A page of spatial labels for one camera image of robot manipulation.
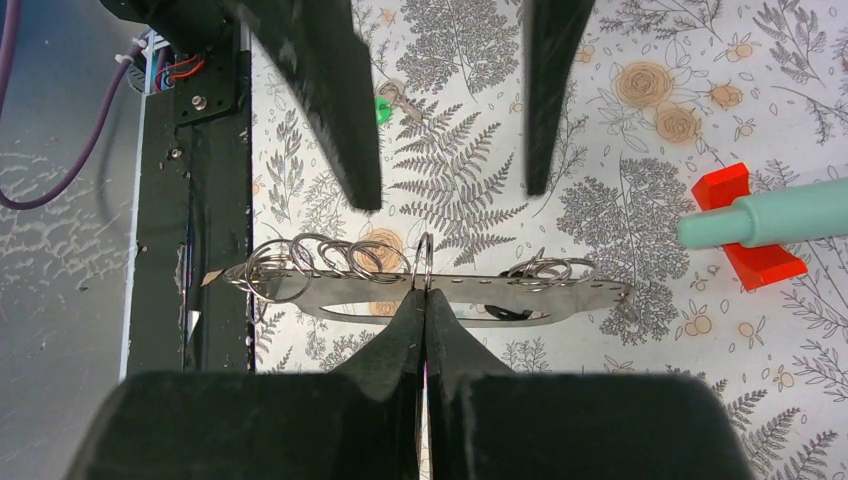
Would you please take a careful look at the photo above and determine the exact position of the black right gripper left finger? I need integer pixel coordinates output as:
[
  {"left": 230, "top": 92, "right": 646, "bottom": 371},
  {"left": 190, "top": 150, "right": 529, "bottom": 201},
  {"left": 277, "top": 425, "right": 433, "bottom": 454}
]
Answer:
[{"left": 67, "top": 290, "right": 425, "bottom": 479}]

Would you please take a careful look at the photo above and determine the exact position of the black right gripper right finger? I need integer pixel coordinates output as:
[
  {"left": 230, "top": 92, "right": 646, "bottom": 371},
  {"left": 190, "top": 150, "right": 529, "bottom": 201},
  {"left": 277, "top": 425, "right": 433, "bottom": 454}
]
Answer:
[{"left": 425, "top": 289, "right": 753, "bottom": 479}]

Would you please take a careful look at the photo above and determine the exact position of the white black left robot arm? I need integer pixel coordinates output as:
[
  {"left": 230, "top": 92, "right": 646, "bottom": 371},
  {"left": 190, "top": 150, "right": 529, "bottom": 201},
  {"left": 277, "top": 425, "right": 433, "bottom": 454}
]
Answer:
[{"left": 103, "top": 1, "right": 594, "bottom": 212}]

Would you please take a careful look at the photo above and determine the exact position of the silver carabiner keyring with chain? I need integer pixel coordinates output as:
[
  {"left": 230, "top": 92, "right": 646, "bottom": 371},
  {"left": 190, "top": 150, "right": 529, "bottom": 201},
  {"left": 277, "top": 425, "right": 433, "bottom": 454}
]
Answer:
[{"left": 221, "top": 233, "right": 633, "bottom": 328}]

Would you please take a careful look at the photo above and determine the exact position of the red rolling pin stand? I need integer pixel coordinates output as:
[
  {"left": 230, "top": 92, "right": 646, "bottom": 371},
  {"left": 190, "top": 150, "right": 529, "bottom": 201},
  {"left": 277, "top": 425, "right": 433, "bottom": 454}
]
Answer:
[{"left": 677, "top": 163, "right": 808, "bottom": 292}]

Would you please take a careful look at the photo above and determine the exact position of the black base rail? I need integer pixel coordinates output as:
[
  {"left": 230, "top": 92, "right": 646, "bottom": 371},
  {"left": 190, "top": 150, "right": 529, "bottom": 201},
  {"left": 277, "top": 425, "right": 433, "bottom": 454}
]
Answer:
[{"left": 121, "top": 34, "right": 254, "bottom": 377}]

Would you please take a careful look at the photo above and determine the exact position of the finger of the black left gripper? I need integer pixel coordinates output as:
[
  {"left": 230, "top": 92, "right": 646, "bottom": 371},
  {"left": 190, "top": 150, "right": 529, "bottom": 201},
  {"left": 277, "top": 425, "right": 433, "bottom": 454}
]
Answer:
[
  {"left": 522, "top": 0, "right": 595, "bottom": 197},
  {"left": 226, "top": 1, "right": 382, "bottom": 212}
]

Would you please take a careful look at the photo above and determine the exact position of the floral patterned table mat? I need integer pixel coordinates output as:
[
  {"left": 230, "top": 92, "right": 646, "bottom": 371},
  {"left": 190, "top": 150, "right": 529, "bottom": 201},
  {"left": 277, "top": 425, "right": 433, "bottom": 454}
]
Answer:
[{"left": 251, "top": 1, "right": 847, "bottom": 479}]

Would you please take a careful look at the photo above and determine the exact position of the teal rolling pin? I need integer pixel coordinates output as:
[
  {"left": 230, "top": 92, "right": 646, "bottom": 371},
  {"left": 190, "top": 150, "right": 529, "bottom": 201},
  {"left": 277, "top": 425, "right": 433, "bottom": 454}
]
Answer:
[{"left": 676, "top": 177, "right": 848, "bottom": 251}]

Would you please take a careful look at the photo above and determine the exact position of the green key tag with key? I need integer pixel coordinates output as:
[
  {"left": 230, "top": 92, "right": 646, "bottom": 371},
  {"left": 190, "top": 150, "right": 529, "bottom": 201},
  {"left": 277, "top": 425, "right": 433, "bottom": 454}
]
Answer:
[{"left": 375, "top": 79, "right": 423, "bottom": 127}]

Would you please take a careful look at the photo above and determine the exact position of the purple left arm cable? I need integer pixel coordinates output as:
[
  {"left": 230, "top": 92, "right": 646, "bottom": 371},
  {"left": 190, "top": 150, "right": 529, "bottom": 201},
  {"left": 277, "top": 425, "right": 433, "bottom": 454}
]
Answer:
[{"left": 0, "top": 0, "right": 147, "bottom": 212}]

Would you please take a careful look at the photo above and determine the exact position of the black key tag with key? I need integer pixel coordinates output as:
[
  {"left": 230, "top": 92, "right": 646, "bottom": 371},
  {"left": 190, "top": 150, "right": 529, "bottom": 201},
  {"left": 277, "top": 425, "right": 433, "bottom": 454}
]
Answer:
[{"left": 484, "top": 304, "right": 533, "bottom": 321}]

